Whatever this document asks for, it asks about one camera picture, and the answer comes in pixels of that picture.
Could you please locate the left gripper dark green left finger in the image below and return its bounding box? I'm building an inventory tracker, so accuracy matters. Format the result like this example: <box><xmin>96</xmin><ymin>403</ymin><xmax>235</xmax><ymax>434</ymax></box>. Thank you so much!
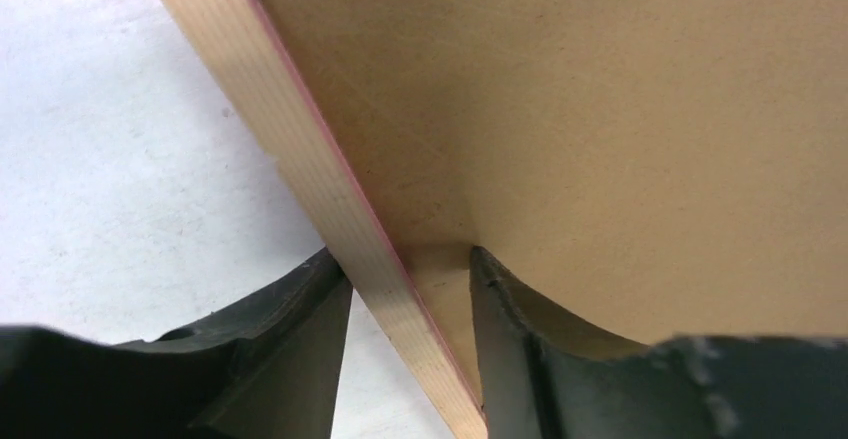
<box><xmin>1</xmin><ymin>250</ymin><xmax>352</xmax><ymax>438</ymax></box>

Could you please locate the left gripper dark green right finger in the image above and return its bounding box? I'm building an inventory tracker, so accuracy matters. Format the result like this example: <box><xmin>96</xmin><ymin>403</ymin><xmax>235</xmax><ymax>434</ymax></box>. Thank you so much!
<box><xmin>469</xmin><ymin>246</ymin><xmax>847</xmax><ymax>438</ymax></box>

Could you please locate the brown frame backing board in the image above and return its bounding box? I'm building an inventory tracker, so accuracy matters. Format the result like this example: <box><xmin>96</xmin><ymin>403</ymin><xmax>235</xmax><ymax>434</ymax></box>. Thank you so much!
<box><xmin>263</xmin><ymin>0</ymin><xmax>847</xmax><ymax>392</ymax></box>

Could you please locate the light wooden picture frame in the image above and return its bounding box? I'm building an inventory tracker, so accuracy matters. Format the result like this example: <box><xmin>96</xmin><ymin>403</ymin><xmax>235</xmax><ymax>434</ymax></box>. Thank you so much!
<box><xmin>162</xmin><ymin>0</ymin><xmax>488</xmax><ymax>438</ymax></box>

